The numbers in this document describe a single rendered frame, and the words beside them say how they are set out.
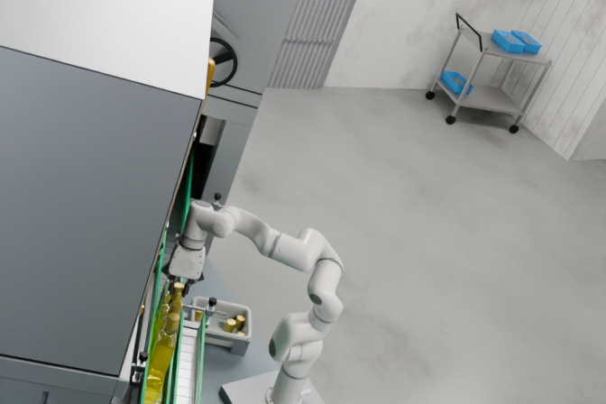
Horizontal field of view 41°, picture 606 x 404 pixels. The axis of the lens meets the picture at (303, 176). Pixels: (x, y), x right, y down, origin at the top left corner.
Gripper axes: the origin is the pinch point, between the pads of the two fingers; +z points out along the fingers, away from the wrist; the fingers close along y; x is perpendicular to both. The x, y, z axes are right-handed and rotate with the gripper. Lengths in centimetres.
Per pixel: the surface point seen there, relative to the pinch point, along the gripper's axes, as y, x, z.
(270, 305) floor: 73, 165, 78
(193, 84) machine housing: -18, -78, -79
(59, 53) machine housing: -42, -80, -78
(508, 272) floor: 246, 245, 57
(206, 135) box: 8, 110, -21
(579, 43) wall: 351, 460, -98
